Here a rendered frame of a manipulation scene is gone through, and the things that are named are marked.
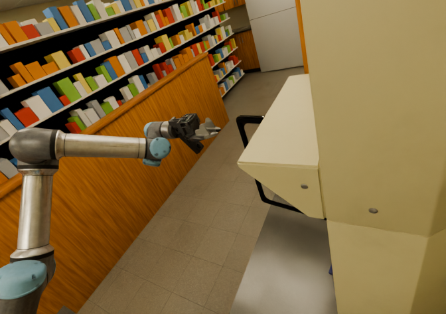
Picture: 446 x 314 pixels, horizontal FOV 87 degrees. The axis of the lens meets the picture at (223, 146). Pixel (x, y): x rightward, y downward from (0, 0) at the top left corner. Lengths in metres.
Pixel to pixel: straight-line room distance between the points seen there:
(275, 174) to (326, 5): 0.20
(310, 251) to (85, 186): 1.86
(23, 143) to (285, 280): 0.89
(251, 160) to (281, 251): 0.61
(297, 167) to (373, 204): 0.10
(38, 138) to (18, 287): 0.40
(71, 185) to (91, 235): 0.48
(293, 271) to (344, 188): 0.58
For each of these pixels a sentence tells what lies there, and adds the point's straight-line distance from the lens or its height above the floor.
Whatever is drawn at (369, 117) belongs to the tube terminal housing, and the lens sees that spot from 0.26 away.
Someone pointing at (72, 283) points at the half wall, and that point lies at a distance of 2.49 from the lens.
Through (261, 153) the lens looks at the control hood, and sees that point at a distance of 0.34.
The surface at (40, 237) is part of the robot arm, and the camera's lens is 1.03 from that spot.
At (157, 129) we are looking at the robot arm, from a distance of 1.01.
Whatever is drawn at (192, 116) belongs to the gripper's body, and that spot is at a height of 1.38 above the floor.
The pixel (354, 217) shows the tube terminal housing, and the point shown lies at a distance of 0.36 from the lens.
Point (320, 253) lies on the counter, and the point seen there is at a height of 0.94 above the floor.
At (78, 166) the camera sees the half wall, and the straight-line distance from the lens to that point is 2.24.
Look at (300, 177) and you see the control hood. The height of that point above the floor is 1.49.
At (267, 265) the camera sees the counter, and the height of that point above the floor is 0.94.
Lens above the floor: 1.71
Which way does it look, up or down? 31 degrees down
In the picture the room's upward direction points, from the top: 21 degrees counter-clockwise
